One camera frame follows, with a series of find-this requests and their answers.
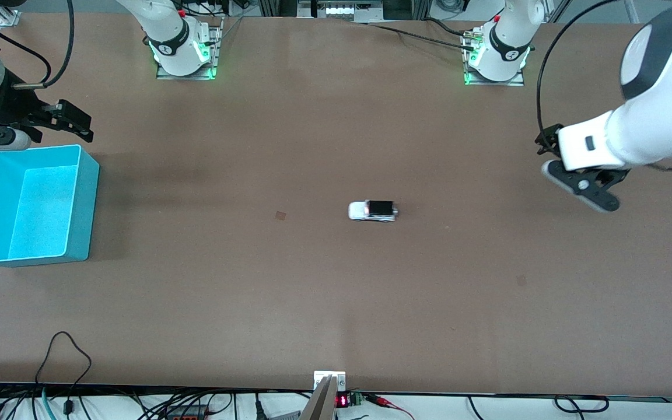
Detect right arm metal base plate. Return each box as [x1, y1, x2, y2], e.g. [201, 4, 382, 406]
[156, 16, 223, 81]

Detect white power strip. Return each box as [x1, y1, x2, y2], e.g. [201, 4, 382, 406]
[311, 2, 384, 19]

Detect turquoise plastic bin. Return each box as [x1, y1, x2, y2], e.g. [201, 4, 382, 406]
[0, 144, 101, 268]

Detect black coiled cable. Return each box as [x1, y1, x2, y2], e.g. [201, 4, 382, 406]
[554, 395, 610, 414]

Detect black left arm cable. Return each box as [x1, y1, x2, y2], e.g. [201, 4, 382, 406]
[536, 0, 672, 172]

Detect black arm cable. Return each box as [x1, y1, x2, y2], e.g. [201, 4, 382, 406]
[0, 5, 53, 87]
[12, 0, 75, 89]
[536, 0, 672, 172]

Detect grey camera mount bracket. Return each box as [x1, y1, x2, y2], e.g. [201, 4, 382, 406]
[300, 370, 347, 420]

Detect red clip lead wires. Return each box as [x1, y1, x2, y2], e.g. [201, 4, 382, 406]
[364, 393, 416, 420]

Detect black base power cable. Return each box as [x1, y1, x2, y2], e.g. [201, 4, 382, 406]
[422, 17, 474, 38]
[364, 22, 475, 52]

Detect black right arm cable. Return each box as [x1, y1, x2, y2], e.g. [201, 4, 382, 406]
[12, 0, 75, 89]
[0, 5, 53, 87]

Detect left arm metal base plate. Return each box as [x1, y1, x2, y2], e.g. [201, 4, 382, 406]
[461, 29, 525, 87]

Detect white jeep toy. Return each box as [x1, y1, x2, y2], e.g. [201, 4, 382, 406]
[348, 199, 400, 223]

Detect thin black looped cable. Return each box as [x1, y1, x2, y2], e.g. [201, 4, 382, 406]
[35, 331, 92, 416]

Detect aluminium frame rack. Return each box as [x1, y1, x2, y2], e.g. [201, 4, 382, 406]
[257, 0, 433, 23]

